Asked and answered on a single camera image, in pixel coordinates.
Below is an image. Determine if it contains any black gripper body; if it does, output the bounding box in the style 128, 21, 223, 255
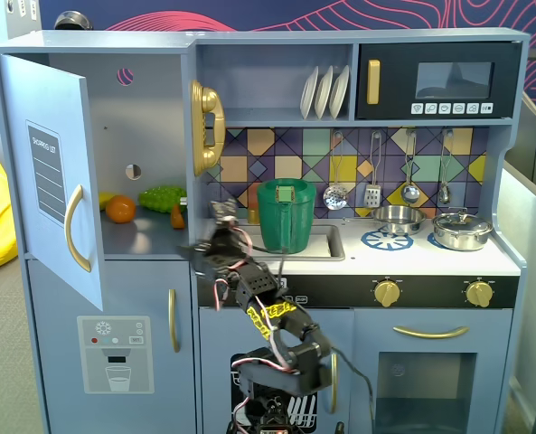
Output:
203, 222, 253, 273

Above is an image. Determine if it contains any steel pot lid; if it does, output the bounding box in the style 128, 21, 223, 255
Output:
433, 207, 493, 234

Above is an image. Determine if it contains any orange toy fruit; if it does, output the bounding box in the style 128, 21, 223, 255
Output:
104, 194, 137, 224

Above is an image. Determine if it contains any grey cabinet with stickers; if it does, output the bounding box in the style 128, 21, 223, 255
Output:
4, 0, 41, 40

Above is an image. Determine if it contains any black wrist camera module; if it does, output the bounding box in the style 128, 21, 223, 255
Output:
210, 198, 240, 225

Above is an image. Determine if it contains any steel ladle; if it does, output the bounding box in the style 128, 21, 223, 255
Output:
400, 130, 420, 204

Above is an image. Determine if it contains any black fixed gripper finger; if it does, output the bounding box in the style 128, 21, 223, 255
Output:
176, 245, 220, 280

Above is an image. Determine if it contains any grey toy sink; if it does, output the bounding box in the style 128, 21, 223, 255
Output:
249, 223, 345, 262

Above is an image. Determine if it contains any steel pot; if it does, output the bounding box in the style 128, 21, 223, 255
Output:
432, 219, 494, 251

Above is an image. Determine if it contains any steel whisk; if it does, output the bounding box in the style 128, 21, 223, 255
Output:
437, 129, 454, 203

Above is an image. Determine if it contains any blue oven door with window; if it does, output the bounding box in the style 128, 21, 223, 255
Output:
353, 309, 513, 434

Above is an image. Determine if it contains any black toy microwave door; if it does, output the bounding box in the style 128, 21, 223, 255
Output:
355, 42, 522, 120

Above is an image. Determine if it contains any steel slotted spatula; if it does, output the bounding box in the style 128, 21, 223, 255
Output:
363, 130, 383, 207

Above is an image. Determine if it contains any white toy plate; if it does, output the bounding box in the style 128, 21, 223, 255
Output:
315, 65, 334, 120
299, 66, 320, 120
329, 65, 351, 120

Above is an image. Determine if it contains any steel pan without lid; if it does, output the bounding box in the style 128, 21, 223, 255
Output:
343, 205, 427, 236

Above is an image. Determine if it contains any black round object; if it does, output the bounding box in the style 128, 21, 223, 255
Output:
53, 11, 91, 32

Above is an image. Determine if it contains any green plastic bucket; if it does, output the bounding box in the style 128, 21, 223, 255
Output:
256, 178, 317, 254

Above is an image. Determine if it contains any green bumpy toy vegetable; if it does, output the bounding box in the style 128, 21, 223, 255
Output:
138, 185, 188, 213

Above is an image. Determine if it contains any blue door with shopping list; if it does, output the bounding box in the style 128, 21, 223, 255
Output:
0, 53, 105, 312

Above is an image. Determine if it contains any grey partition wall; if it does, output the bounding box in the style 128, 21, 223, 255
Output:
504, 92, 536, 434

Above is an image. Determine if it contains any blue door with ice dispenser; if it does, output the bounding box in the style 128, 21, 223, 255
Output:
26, 259, 193, 434

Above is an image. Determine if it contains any blue toy play kitchen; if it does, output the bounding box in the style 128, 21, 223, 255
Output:
0, 27, 531, 434

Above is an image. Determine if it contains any gold toy telephone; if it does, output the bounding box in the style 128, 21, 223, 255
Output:
190, 80, 227, 177

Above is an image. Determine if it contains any red white servo wire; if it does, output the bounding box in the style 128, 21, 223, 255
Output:
212, 278, 230, 311

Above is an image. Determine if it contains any steel skimmer spoon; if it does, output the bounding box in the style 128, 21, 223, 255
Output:
323, 130, 348, 212

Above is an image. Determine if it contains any gold stove knob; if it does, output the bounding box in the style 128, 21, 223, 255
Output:
465, 279, 494, 308
373, 279, 402, 308

